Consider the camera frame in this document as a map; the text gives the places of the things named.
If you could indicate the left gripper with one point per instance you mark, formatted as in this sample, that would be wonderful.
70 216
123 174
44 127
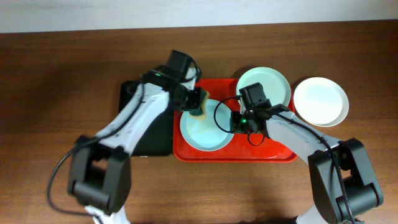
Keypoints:
195 104

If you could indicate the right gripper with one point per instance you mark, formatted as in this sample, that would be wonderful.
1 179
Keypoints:
234 124

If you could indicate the green and yellow sponge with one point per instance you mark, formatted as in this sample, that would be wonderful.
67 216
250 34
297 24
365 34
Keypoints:
196 103

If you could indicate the light blue plate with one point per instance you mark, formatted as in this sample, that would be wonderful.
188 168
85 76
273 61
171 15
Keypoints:
204 134

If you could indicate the white plate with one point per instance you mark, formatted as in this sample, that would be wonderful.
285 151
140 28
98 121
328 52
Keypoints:
321 102

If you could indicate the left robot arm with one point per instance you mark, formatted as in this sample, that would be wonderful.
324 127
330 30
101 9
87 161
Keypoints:
100 172

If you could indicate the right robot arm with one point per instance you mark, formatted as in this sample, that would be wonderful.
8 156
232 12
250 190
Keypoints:
344 183

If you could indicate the red plastic tray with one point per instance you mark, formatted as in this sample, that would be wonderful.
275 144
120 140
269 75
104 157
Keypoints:
238 149

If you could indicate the black plastic tray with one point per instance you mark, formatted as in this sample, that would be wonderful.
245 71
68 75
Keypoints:
158 138

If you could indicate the pale green plate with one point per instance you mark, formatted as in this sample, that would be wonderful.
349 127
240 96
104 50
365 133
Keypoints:
274 84

